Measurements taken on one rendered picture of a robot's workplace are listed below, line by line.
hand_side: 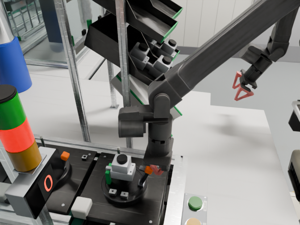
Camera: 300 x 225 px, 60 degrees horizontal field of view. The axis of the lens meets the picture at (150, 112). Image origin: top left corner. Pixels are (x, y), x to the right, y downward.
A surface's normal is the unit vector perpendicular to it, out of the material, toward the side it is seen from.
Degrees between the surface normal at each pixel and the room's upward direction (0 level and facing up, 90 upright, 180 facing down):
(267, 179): 0
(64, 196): 0
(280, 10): 80
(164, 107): 75
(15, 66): 90
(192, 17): 90
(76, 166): 0
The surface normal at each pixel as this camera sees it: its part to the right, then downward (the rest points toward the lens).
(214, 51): 0.01, 0.34
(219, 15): -0.15, 0.60
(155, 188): 0.00, -0.79
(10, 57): 0.70, 0.44
